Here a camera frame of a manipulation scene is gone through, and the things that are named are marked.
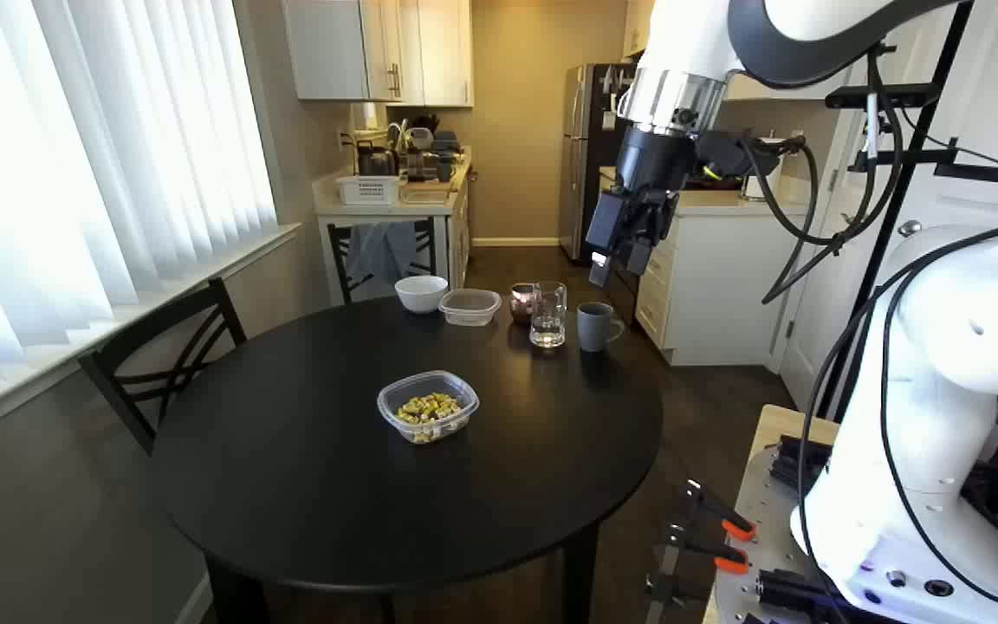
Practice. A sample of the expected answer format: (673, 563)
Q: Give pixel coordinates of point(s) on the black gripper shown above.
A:
(644, 197)

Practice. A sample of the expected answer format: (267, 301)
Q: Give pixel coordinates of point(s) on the yellow candy pile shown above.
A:
(427, 406)

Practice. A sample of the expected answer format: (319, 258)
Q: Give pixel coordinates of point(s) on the clear plastic candy container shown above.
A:
(431, 430)

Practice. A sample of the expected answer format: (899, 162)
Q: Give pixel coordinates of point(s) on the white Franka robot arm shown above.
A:
(961, 325)

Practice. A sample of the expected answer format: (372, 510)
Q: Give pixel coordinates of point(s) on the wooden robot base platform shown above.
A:
(760, 496)

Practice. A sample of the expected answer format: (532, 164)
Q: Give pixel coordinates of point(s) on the empty clear plastic container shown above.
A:
(471, 311)

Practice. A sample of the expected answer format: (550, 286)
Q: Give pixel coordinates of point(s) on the dark grey mug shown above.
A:
(594, 327)

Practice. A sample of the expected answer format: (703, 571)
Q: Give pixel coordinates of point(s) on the white lower kitchen cabinet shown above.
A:
(711, 290)

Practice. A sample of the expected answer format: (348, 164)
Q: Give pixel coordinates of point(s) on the clear glass cup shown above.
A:
(550, 330)

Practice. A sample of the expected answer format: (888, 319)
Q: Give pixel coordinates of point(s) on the stainless steel refrigerator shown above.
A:
(578, 162)

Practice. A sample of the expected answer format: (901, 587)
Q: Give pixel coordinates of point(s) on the white ceramic bowl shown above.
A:
(422, 296)

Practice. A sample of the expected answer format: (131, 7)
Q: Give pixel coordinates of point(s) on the dark countertop appliances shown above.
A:
(424, 146)

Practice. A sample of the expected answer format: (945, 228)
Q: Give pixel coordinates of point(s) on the white kitchen counter unit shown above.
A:
(391, 208)

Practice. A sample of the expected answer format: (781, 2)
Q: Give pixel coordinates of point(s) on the black chair with cloth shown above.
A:
(383, 255)

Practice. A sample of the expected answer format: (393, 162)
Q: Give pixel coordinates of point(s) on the clear bin on counter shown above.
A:
(368, 192)

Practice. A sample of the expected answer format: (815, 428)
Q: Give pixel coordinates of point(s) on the white upper kitchen cabinets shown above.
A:
(372, 45)

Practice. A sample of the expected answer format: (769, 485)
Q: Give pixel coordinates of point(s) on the black chair by window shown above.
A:
(166, 319)

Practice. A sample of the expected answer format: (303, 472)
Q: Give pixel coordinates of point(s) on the white vertical window blinds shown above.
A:
(95, 152)

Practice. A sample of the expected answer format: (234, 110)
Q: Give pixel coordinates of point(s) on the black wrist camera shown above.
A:
(737, 158)

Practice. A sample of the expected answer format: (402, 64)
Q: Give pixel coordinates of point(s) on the black metal camera stand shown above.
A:
(901, 186)

